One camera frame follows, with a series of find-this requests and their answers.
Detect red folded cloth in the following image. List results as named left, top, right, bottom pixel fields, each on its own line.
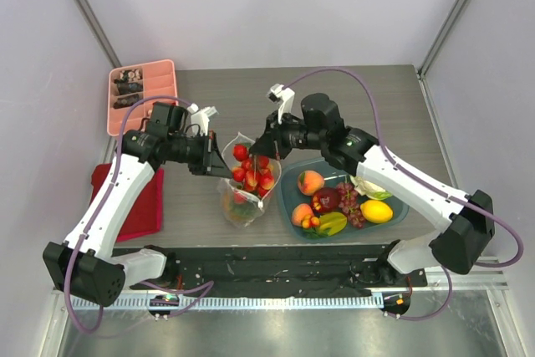
left=116, top=169, right=165, bottom=242

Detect clear zip top bag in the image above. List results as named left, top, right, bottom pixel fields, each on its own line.
left=218, top=133, right=281, bottom=227

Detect small orange cherry cluster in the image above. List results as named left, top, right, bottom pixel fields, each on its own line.
left=301, top=215, right=321, bottom=230

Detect teal plastic tray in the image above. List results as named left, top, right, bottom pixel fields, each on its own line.
left=277, top=159, right=409, bottom=243

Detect yellow green toy starfruit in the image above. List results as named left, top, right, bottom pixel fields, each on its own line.
left=303, top=212, right=348, bottom=239

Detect purple toy grapes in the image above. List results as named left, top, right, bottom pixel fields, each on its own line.
left=336, top=182, right=365, bottom=229

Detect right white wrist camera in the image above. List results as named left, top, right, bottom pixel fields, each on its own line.
left=267, top=84, right=295, bottom=125

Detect pink compartment organizer box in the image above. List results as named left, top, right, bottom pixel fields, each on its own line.
left=107, top=59, right=178, bottom=137

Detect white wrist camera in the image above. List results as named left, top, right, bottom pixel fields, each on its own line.
left=187, top=103, right=218, bottom=135
left=267, top=84, right=295, bottom=125

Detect dark red toy apple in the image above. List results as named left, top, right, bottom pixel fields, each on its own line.
left=311, top=187, right=341, bottom=214

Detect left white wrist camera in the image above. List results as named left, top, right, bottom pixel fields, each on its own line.
left=187, top=103, right=218, bottom=135

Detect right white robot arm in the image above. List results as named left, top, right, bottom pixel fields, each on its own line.
left=251, top=84, right=495, bottom=286

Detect orange toy pineapple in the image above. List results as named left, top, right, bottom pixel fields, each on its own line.
left=221, top=192, right=261, bottom=225

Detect slotted white cable duct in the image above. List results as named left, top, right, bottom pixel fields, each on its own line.
left=70, top=289, right=385, bottom=312

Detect yellow toy lemon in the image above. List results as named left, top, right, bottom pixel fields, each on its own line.
left=360, top=200, right=394, bottom=224

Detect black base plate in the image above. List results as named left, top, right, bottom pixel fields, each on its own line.
left=157, top=244, right=427, bottom=298

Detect white toy cauliflower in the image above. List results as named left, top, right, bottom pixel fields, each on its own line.
left=349, top=176, right=392, bottom=201

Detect red cherry bunch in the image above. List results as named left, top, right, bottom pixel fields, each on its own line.
left=232, top=143, right=275, bottom=200

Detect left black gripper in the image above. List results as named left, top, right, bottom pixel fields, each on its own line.
left=168, top=130, right=232, bottom=178

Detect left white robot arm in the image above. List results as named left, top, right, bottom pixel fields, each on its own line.
left=43, top=95, right=232, bottom=307

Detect orange toy peach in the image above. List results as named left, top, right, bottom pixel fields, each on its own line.
left=291, top=203, right=313, bottom=227
left=297, top=170, right=324, bottom=196

